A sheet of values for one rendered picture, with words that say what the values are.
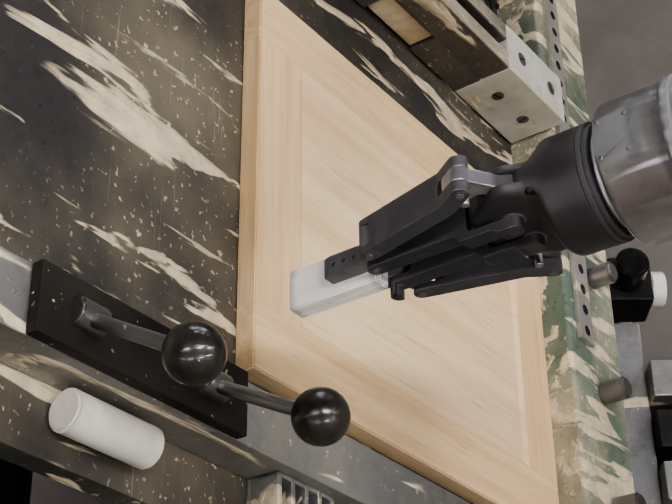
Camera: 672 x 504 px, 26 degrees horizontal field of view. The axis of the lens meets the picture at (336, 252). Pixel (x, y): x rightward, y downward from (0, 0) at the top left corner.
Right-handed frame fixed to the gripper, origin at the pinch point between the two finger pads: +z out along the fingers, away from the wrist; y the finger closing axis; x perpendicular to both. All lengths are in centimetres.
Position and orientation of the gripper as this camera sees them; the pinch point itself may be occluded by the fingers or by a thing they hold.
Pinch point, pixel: (338, 279)
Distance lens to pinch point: 95.9
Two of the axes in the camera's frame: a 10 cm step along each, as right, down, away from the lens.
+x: 0.1, 8.6, -5.1
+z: -8.1, 3.1, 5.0
